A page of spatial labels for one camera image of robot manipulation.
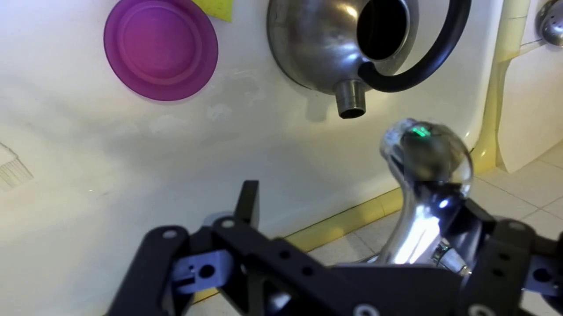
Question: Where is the steel kettle black handle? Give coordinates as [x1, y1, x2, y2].
[265, 0, 471, 119]

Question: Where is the purple plastic bowl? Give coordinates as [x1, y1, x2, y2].
[104, 0, 218, 101]

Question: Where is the chrome sink faucet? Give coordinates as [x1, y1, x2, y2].
[369, 117, 473, 275]

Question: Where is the white sink basin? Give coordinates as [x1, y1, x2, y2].
[0, 0, 503, 316]

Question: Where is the black and white spatula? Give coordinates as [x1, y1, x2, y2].
[0, 141, 31, 191]

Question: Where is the yellow sponge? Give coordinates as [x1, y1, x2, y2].
[193, 0, 234, 22]

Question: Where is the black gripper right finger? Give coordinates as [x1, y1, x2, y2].
[455, 199, 535, 316]

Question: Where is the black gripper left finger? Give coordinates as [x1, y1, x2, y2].
[107, 180, 260, 316]

